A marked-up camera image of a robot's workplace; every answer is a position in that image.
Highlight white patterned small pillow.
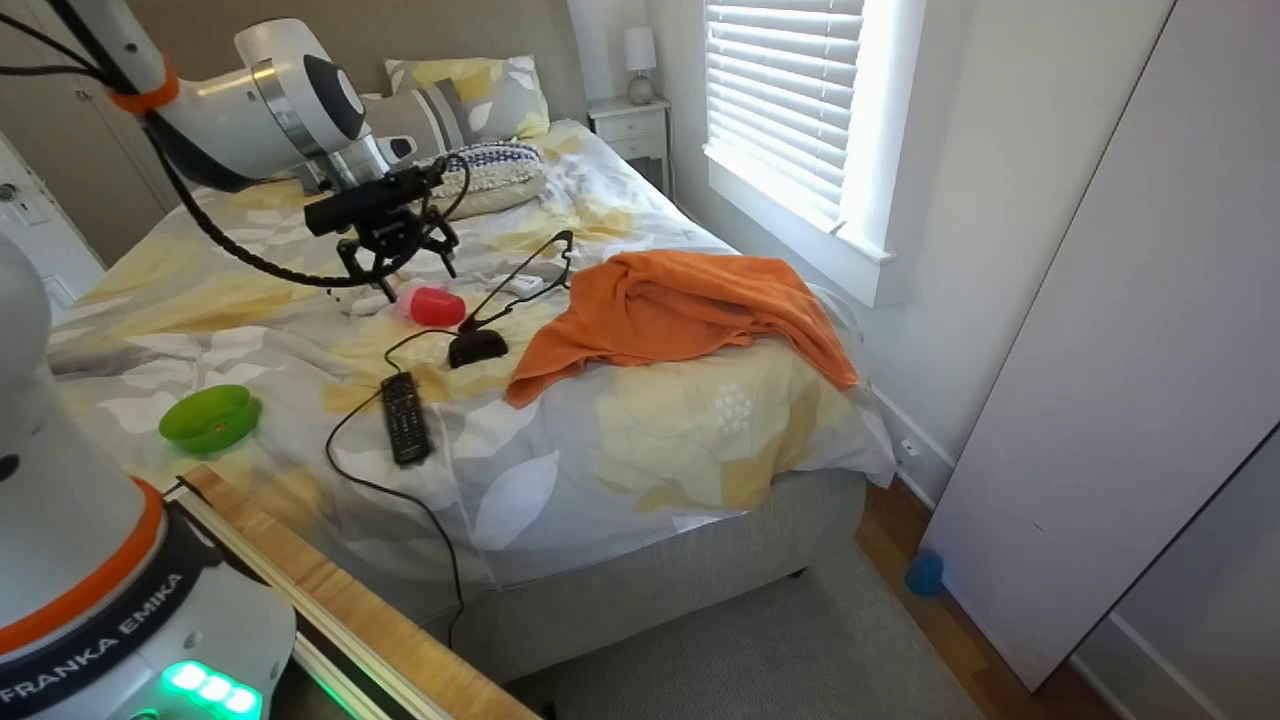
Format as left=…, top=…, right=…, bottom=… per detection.
left=429, top=145, right=548, bottom=221

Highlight black power cable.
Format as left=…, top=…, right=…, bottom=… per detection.
left=321, top=229, right=580, bottom=651

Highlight orange blanket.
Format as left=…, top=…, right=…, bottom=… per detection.
left=506, top=249, right=861, bottom=408

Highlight white bedside nightstand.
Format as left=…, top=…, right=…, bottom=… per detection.
left=588, top=102, right=674, bottom=190

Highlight floral yellow grey bedspread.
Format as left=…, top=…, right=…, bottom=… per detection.
left=49, top=184, right=891, bottom=586

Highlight wooden robot mounting table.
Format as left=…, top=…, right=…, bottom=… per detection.
left=176, top=467, right=538, bottom=720

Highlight grey upholstered bed base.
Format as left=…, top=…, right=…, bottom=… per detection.
left=400, top=472, right=869, bottom=679

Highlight white wardrobe door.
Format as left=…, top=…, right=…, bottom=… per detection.
left=924, top=0, right=1280, bottom=690

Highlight yellow floral pillow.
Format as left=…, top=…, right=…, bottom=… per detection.
left=383, top=55, right=554, bottom=140

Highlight white window blinds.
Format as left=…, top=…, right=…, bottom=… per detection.
left=704, top=0, right=865, bottom=224

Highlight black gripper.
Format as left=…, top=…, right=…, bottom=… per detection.
left=305, top=160, right=462, bottom=303

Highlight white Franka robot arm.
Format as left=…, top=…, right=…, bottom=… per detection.
left=0, top=0, right=458, bottom=720

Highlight green plastic bowl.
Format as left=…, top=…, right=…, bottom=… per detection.
left=161, top=383, right=260, bottom=456

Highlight blue ball on floor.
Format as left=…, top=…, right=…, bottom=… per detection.
left=903, top=549, right=945, bottom=595

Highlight black remote control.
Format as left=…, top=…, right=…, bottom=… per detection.
left=381, top=372, right=434, bottom=467

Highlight small white bedside lamp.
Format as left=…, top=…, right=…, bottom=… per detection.
left=624, top=25, right=655, bottom=104

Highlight red plastic cup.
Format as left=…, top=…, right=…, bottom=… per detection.
left=406, top=288, right=466, bottom=327

